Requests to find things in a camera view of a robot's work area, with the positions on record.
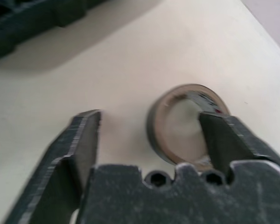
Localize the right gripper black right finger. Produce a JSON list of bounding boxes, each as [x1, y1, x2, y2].
[[198, 111, 280, 183]]

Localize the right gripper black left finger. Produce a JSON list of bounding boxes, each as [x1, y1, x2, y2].
[[3, 109, 102, 224]]

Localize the black electrical tape roll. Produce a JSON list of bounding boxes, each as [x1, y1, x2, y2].
[[146, 83, 232, 173]]

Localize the black tool case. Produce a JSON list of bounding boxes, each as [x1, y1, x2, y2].
[[0, 0, 122, 62]]

